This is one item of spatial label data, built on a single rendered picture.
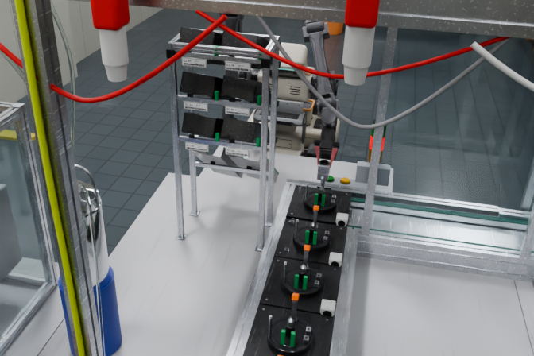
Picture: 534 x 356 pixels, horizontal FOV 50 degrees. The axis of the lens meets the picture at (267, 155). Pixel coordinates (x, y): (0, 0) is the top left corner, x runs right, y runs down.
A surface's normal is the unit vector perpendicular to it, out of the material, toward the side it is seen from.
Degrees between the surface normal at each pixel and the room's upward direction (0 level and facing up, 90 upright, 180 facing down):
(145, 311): 0
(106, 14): 90
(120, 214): 0
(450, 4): 90
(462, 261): 90
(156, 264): 0
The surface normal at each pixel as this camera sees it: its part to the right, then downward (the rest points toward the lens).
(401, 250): -0.20, 0.46
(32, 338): 0.03, -0.88
